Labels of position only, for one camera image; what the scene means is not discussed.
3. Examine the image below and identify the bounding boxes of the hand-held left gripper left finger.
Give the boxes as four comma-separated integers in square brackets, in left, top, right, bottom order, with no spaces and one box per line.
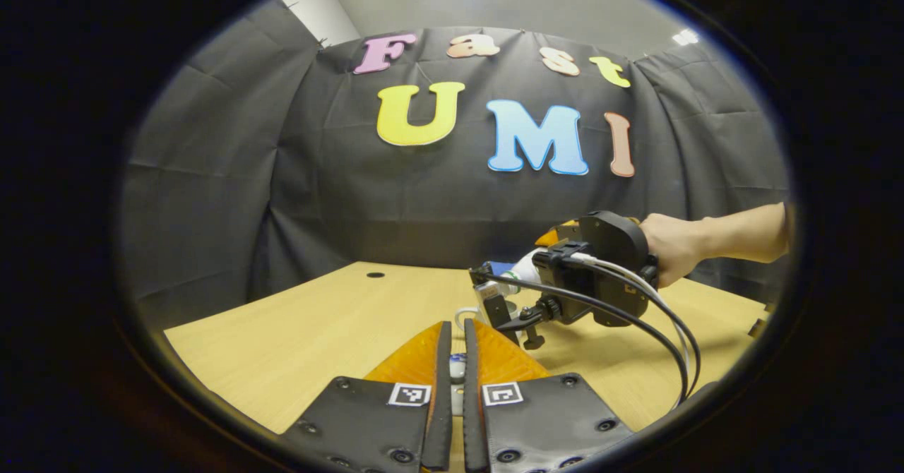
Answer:
[279,321,453,473]

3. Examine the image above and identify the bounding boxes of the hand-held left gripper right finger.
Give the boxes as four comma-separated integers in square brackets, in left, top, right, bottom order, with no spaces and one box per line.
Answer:
[463,318,636,473]

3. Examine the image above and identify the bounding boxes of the white blue teacup lid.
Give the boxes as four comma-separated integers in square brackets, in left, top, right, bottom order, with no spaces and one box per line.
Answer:
[449,352,468,417]

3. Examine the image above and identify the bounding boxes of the white plastic water bottle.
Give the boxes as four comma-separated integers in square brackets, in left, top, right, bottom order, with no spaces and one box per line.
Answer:
[494,249,548,297]

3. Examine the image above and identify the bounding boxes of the black backdrop cloth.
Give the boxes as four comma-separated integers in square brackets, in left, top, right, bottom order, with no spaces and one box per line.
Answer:
[120,0,792,333]

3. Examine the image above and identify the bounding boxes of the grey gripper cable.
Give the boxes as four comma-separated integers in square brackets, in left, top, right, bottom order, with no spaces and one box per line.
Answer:
[569,253,702,396]

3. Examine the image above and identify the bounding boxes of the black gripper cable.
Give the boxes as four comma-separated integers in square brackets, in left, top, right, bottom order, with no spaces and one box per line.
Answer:
[480,272,691,407]

